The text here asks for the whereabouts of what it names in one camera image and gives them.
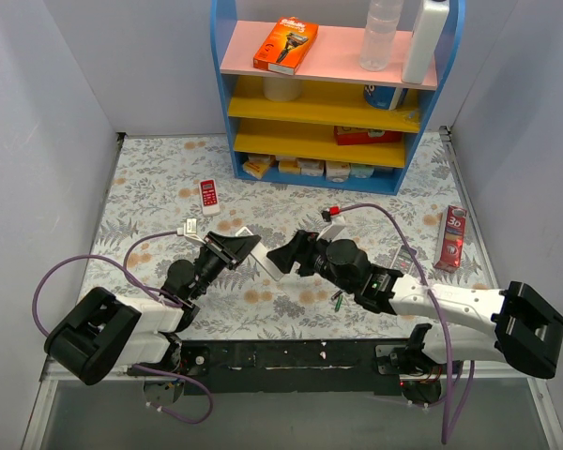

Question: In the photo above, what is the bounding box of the red toothpaste box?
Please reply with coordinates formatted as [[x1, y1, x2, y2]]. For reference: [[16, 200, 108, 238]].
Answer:
[[434, 205, 468, 273]]

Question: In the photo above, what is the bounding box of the blue shelf unit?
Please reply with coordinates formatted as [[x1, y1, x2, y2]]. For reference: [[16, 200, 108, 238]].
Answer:
[[210, 1, 465, 195]]

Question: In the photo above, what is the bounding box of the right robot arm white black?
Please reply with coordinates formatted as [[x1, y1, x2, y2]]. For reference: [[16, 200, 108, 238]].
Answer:
[[266, 231, 563, 380]]

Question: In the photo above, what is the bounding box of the orange razor box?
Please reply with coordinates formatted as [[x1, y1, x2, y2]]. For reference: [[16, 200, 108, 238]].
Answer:
[[252, 17, 319, 76]]

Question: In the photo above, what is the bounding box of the red box on shelf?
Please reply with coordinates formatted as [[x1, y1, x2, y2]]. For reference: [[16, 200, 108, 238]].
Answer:
[[334, 126, 403, 145]]

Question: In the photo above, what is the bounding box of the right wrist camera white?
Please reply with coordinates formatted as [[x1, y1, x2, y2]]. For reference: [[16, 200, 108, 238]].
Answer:
[[318, 206, 346, 242]]

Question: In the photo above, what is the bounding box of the yellow white small box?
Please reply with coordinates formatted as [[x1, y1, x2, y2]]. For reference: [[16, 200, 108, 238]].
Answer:
[[278, 160, 301, 174]]

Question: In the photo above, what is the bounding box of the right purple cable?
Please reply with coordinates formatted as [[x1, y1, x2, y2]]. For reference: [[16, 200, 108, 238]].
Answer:
[[335, 203, 476, 445]]

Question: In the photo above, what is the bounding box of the black base bar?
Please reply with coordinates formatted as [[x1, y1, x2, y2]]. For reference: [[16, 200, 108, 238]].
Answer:
[[126, 337, 456, 398]]

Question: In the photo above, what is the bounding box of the white remote control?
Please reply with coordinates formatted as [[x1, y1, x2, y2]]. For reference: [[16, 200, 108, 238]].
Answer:
[[250, 242, 283, 281]]

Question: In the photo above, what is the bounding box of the clear plastic bottle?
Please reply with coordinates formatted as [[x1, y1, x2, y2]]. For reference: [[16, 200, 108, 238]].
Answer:
[[359, 0, 403, 71]]

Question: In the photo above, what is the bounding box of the red white small remote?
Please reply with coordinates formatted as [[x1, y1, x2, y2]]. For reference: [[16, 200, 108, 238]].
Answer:
[[199, 179, 221, 217]]

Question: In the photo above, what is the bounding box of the blue white round container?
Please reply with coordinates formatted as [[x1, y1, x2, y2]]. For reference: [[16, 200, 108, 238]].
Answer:
[[363, 85, 408, 111]]

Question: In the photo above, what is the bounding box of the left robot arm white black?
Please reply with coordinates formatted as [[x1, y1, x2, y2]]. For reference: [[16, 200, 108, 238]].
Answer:
[[44, 232, 261, 385]]

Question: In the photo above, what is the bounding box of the orange yellow small box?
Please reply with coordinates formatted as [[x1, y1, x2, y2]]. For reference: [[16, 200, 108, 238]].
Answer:
[[242, 157, 275, 179]]

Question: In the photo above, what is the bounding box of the white tall bottle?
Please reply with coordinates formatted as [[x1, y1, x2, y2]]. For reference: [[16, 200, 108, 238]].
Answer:
[[402, 0, 449, 84]]

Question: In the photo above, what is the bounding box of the white red small box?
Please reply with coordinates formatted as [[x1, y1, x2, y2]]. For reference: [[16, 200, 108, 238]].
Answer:
[[325, 161, 351, 183]]

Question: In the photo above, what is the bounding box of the grey remote with buttons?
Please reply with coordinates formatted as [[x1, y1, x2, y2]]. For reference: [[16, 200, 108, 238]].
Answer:
[[390, 246, 417, 275]]

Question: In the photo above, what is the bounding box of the white paper roll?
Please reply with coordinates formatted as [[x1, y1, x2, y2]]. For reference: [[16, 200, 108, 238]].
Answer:
[[262, 77, 302, 102]]

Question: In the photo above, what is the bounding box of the white small box centre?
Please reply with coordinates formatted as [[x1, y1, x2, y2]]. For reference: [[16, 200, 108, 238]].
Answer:
[[297, 158, 325, 176]]

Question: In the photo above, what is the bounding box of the floral table mat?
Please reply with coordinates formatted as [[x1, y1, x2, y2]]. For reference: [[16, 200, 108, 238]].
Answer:
[[82, 132, 493, 339]]

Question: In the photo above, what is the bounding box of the teal white small box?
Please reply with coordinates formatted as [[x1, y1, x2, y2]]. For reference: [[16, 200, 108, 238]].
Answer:
[[350, 163, 374, 179]]

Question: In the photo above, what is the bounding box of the aluminium rail frame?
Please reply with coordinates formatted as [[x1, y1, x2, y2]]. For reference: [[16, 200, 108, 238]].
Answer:
[[21, 124, 563, 450]]

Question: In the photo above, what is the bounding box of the green battery lower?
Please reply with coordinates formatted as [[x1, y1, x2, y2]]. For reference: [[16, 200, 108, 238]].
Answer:
[[334, 296, 343, 312]]

